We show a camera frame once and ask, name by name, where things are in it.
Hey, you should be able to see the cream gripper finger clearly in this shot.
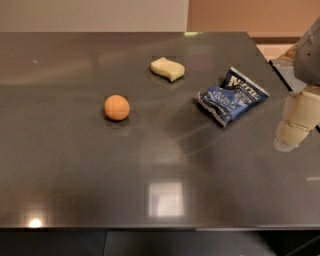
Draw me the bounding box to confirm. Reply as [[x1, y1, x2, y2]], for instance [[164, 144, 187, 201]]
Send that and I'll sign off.
[[273, 120, 309, 152], [283, 86, 320, 131]]

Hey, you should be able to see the grey side counter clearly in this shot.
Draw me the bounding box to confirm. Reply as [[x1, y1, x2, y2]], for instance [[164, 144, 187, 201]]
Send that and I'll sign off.
[[269, 59, 306, 93]]

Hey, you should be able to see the orange ball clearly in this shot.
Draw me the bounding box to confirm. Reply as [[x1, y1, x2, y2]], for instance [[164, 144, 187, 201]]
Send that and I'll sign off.
[[104, 95, 130, 121]]

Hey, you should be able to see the yellow sponge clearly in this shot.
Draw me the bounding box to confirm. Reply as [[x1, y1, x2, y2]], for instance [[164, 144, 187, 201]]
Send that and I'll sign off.
[[151, 57, 185, 82]]

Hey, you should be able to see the blue chip bag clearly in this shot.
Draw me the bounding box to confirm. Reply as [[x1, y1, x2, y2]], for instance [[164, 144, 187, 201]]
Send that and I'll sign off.
[[197, 67, 270, 127]]

